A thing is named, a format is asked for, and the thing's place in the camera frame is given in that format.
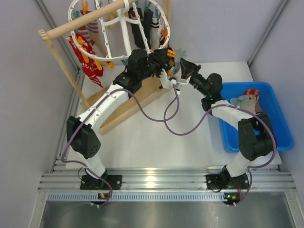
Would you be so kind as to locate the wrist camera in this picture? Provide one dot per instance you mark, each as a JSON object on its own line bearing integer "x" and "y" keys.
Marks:
{"x": 181, "y": 84}
{"x": 167, "y": 79}

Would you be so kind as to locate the orange clothes peg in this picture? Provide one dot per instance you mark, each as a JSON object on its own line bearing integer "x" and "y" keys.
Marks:
{"x": 165, "y": 36}

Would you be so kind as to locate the yellow sock on hanger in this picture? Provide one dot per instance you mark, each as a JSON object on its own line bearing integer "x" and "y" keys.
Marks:
{"x": 112, "y": 19}

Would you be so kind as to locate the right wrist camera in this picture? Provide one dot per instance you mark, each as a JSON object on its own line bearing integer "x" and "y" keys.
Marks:
{"x": 181, "y": 84}

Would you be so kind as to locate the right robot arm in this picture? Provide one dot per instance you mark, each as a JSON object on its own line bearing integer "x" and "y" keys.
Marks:
{"x": 255, "y": 133}

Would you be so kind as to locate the red beige sock in bin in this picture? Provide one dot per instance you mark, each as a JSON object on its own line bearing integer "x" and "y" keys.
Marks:
{"x": 251, "y": 102}

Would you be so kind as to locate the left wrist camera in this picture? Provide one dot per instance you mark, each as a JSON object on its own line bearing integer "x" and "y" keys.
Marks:
{"x": 167, "y": 79}

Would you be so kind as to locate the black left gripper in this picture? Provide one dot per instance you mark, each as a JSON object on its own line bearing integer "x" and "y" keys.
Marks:
{"x": 160, "y": 56}

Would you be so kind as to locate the white black striped sock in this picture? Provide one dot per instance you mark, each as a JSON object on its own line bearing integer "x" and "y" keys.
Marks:
{"x": 155, "y": 38}

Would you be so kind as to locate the red white patterned sock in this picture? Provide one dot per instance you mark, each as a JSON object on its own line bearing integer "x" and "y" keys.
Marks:
{"x": 92, "y": 70}

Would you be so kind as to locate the grey sock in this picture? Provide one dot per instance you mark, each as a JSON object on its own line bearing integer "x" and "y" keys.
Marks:
{"x": 180, "y": 53}
{"x": 240, "y": 101}

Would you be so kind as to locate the blue plastic bin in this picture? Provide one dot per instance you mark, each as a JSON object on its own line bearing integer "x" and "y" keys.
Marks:
{"x": 269, "y": 105}

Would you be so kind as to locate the white round clip hanger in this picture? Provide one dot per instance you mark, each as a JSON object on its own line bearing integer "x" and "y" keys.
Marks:
{"x": 131, "y": 32}

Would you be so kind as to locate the purple striped tan sock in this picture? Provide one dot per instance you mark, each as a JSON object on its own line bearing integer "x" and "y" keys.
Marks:
{"x": 91, "y": 32}

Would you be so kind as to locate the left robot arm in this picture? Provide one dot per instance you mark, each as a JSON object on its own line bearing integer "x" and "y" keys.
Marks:
{"x": 82, "y": 130}

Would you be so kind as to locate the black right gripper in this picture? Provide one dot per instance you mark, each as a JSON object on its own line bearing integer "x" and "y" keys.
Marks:
{"x": 188, "y": 70}

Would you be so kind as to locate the wooden hanging rod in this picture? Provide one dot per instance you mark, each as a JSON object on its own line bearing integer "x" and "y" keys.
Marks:
{"x": 83, "y": 20}

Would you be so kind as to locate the wooden rack upright post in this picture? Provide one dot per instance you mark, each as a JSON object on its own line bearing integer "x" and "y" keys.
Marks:
{"x": 63, "y": 66}

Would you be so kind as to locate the brown argyle sock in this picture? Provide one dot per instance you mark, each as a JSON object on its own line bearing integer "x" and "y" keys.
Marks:
{"x": 171, "y": 61}

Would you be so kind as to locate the aluminium frame rail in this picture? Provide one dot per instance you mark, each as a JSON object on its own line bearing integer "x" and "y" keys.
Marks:
{"x": 167, "y": 185}

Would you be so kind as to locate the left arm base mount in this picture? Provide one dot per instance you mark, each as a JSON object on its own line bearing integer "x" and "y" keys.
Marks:
{"x": 90, "y": 183}

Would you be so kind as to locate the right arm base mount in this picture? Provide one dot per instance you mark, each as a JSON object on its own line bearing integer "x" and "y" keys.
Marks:
{"x": 223, "y": 181}

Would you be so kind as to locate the wooden rack base tray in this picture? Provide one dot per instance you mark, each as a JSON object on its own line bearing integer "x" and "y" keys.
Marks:
{"x": 151, "y": 90}

